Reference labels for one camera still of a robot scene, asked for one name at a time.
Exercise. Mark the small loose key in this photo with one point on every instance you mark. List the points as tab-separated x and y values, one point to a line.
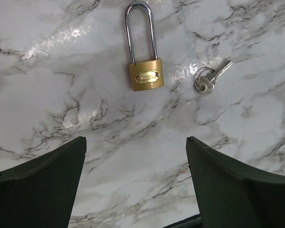
207	77

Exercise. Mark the small brass padlock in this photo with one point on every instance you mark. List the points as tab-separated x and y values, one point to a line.
144	75

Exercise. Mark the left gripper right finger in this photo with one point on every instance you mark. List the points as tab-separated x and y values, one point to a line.
232	194

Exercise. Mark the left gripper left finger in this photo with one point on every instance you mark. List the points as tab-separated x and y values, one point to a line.
40	193

